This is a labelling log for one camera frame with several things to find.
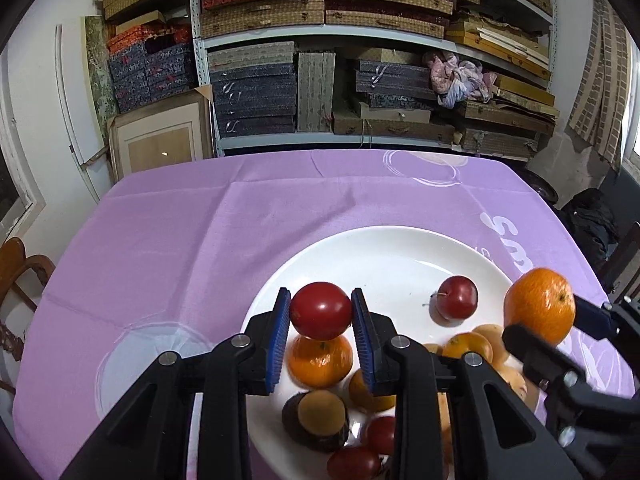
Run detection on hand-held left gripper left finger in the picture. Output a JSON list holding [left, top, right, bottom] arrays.
[[60, 287, 292, 480]]

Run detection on brick pattern wallpaper sheet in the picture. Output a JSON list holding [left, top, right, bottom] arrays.
[[567, 0, 633, 173]]

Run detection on red tomato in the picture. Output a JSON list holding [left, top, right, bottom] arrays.
[[327, 446, 383, 480], [361, 415, 397, 456]]

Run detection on purple printed tablecloth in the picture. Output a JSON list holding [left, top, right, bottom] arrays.
[[15, 149, 640, 480]]

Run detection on plain yellow pepino melon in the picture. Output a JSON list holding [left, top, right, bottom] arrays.
[[472, 324, 511, 366]]

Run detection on green-orange tomato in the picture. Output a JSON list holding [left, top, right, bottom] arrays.
[[348, 369, 398, 413]]

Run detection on white plate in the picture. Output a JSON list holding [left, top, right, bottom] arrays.
[[243, 225, 551, 480]]

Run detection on white door panel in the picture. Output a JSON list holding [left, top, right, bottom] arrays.
[[54, 24, 113, 206]]

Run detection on dark red plum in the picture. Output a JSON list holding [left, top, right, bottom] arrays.
[[422, 275, 479, 322], [290, 281, 353, 341]]

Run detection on stack of dark flat boxes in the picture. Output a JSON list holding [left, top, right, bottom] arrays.
[[332, 47, 458, 143]]

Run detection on mandarin orange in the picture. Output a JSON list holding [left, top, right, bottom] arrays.
[[286, 334, 355, 390], [503, 267, 577, 347]]

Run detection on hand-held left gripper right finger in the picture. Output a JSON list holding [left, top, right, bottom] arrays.
[[350, 287, 583, 480]]

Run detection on bright window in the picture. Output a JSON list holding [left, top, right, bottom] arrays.
[[627, 50, 640, 161]]

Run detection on white metal shelf rack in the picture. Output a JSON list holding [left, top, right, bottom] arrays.
[[189, 0, 558, 161]]

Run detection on stack of wooden flat cases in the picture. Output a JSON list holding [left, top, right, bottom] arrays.
[[445, 12, 561, 161]]

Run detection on light wooden chair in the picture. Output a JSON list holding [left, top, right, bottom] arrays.
[[0, 236, 56, 396]]

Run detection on upright grey patterned boxes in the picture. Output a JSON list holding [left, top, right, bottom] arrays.
[[297, 51, 336, 133]]

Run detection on orange tomato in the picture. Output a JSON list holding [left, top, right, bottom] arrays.
[[442, 331, 494, 366]]

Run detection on white framed window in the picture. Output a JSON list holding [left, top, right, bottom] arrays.
[[0, 50, 48, 241]]

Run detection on large pale pepino melon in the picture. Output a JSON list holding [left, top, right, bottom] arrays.
[[492, 364, 528, 403]]

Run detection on stack of woven tan boxes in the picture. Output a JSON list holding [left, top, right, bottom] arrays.
[[200, 0, 553, 41]]

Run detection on black bag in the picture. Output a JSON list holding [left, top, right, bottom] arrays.
[[557, 187, 621, 261]]

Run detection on wooden picture frame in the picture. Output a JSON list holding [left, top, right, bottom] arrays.
[[107, 86, 216, 183]]

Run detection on stack of blue patterned boxes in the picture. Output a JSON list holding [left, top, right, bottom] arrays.
[[207, 42, 298, 138]]

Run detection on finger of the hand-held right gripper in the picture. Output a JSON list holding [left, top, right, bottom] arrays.
[[574, 295, 640, 361], [502, 324, 591, 453]]

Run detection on stack of blue red boxes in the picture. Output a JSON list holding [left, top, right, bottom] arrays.
[[107, 25, 197, 115]]

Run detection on pink white cloth bundle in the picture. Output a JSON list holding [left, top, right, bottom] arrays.
[[422, 51, 498, 110]]

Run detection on green marbled panel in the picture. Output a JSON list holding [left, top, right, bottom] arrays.
[[84, 16, 118, 126]]

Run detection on dark brown water chestnut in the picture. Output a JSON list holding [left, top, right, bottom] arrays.
[[281, 391, 351, 453]]

